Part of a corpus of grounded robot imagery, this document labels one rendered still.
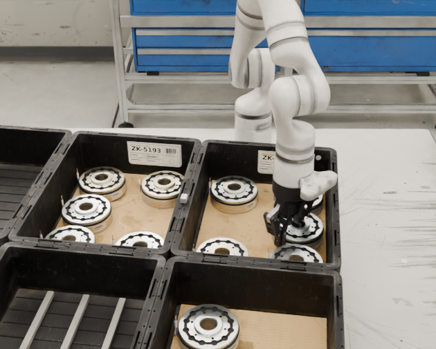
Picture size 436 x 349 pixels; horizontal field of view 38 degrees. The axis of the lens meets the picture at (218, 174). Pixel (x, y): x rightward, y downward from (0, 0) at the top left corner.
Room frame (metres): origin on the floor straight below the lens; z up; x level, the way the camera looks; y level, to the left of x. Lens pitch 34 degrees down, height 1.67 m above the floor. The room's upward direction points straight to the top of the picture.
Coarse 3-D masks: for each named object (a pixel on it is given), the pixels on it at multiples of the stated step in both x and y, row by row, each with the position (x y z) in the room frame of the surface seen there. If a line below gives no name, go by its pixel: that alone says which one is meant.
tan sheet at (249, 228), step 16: (272, 192) 1.17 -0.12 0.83; (208, 208) 1.11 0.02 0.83; (256, 208) 1.11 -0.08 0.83; (272, 208) 1.11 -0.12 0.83; (208, 224) 1.06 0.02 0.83; (224, 224) 1.06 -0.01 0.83; (240, 224) 1.06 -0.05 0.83; (256, 224) 1.06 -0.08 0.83; (240, 240) 1.00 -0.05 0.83; (256, 240) 1.00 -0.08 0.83; (272, 240) 1.00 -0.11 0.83; (256, 256) 0.96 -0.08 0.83; (320, 256) 0.96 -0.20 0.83
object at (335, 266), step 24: (216, 144) 1.22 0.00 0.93; (240, 144) 1.22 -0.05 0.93; (264, 144) 1.22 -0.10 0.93; (336, 168) 1.12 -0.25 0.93; (192, 192) 1.03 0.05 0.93; (336, 192) 1.03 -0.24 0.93; (336, 216) 0.96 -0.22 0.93; (336, 240) 0.89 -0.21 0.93; (288, 264) 0.83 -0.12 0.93; (312, 264) 0.82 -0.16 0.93; (336, 264) 0.82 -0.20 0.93
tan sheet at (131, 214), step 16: (128, 176) 1.24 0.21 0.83; (144, 176) 1.24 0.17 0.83; (128, 192) 1.17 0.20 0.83; (112, 208) 1.11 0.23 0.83; (128, 208) 1.11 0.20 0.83; (144, 208) 1.11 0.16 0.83; (160, 208) 1.11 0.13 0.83; (112, 224) 1.06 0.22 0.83; (128, 224) 1.06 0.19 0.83; (144, 224) 1.06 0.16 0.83; (160, 224) 1.06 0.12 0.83; (96, 240) 1.00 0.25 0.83
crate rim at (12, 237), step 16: (192, 160) 1.17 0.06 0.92; (48, 176) 1.09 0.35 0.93; (32, 208) 0.98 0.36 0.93; (176, 208) 0.98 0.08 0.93; (16, 224) 0.93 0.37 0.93; (176, 224) 0.93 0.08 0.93; (16, 240) 0.89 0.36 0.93; (32, 240) 0.89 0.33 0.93; (48, 240) 0.89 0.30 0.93; (64, 240) 0.89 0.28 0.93
